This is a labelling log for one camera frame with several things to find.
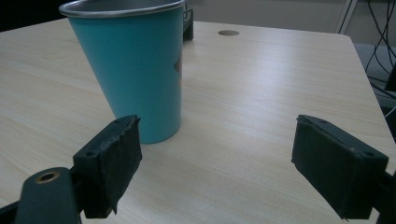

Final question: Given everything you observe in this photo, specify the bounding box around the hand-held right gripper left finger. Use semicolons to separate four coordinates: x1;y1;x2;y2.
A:
72;114;143;219

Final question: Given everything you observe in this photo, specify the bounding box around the black bracket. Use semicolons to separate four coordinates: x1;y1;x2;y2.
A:
182;7;195;42

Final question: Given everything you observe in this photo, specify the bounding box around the white metal stand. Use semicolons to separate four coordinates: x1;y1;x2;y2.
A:
333;0;360;35

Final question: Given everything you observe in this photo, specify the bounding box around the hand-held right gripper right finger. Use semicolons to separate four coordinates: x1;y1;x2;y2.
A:
290;114;389;220

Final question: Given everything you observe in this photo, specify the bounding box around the blue metal cup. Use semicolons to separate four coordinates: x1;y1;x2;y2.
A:
58;0;187;145

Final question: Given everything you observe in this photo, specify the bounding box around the round brown table grommet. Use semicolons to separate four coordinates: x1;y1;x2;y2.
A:
217;29;241;37

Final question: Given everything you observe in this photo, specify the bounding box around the black cable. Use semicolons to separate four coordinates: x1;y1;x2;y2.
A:
364;0;394;75
384;0;396;61

